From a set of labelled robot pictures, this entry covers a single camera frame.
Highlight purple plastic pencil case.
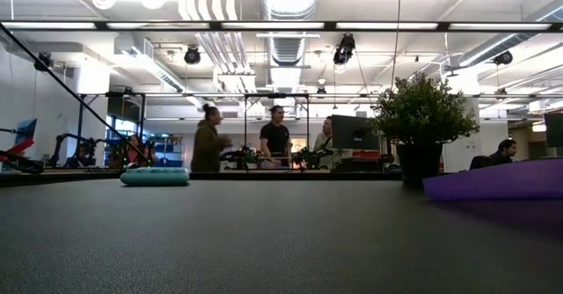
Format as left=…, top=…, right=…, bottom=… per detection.
left=422, top=158, right=563, bottom=202

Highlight person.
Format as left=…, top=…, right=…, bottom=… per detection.
left=469, top=138, right=518, bottom=171
left=312, top=115, right=336, bottom=154
left=191, top=103, right=233, bottom=173
left=259, top=105, right=291, bottom=168
left=125, top=134, right=153, bottom=168

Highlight black background robot arms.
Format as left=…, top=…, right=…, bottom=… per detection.
left=219, top=146, right=261, bottom=171
left=48, top=133, right=99, bottom=168
left=292, top=147, right=334, bottom=172

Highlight black computer monitor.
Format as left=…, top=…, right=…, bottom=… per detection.
left=330, top=114, right=380, bottom=151
left=544, top=112, right=563, bottom=149

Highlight black table mat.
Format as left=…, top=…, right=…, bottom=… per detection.
left=0, top=177, right=563, bottom=294

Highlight teal calculator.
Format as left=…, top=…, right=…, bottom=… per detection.
left=120, top=166, right=190, bottom=187

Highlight potted green plant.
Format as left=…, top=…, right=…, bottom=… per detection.
left=371, top=73, right=480, bottom=187

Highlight black ceiling camera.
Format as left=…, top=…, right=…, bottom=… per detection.
left=333, top=33, right=356, bottom=66
left=183, top=46, right=202, bottom=65
left=33, top=51, right=55, bottom=72
left=493, top=50, right=514, bottom=66

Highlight silver ceiling air duct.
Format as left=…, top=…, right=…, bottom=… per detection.
left=259, top=0, right=321, bottom=66

